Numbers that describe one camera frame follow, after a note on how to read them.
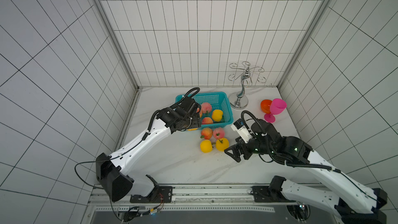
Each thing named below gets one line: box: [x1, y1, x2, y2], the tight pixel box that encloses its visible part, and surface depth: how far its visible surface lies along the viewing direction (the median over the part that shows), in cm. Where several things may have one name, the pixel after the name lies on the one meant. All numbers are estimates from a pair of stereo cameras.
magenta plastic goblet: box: [263, 98, 287, 123], surface depth 94 cm
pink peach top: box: [212, 127, 225, 139], surface depth 89 cm
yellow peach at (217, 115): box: [211, 109, 224, 122], surface depth 99 cm
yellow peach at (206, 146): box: [200, 139, 213, 153], surface depth 85 cm
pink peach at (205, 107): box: [201, 102, 212, 114], surface depth 102 cm
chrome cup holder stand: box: [228, 61, 267, 110], surface depth 96 cm
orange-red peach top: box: [200, 127, 213, 140], surface depth 91 cm
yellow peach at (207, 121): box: [202, 117, 214, 125], surface depth 96 cm
